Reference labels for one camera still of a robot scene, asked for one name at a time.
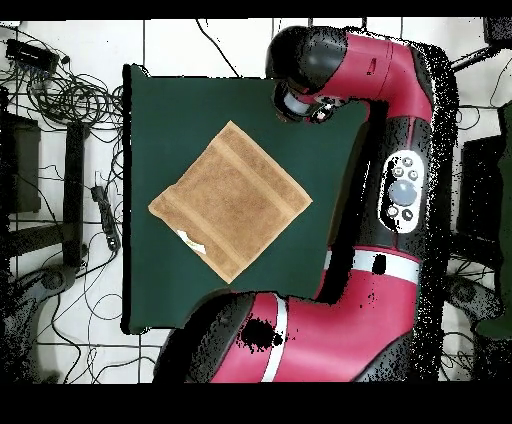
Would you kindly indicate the orange terry towel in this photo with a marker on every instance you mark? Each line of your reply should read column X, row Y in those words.
column 228, row 200

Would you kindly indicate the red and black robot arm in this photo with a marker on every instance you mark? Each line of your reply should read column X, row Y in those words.
column 348, row 332

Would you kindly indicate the dark green table cloth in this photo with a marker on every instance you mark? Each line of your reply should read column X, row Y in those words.
column 168, row 120

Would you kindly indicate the black box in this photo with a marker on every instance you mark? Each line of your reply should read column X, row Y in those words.
column 498, row 30

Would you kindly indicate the grey tripod base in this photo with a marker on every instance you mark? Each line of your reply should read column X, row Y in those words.
column 52, row 280
column 472, row 296

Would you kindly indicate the black power strip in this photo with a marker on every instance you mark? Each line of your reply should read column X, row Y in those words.
column 106, row 218

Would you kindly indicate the black multi-port hub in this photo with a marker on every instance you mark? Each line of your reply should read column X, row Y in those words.
column 32, row 54

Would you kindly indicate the black metal stand frame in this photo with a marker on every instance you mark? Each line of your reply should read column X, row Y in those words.
column 480, row 188
column 74, row 192

